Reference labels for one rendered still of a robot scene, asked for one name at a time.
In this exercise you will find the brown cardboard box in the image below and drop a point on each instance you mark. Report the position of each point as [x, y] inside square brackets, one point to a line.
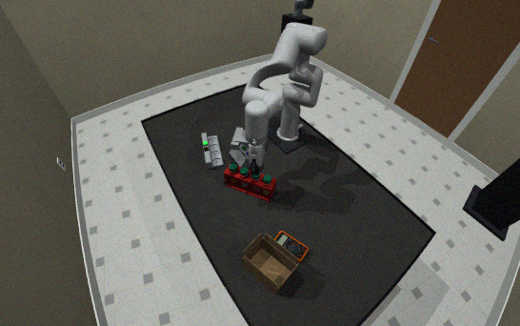
[274, 260]

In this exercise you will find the orange rectangular block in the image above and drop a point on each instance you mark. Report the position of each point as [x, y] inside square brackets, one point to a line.
[291, 244]

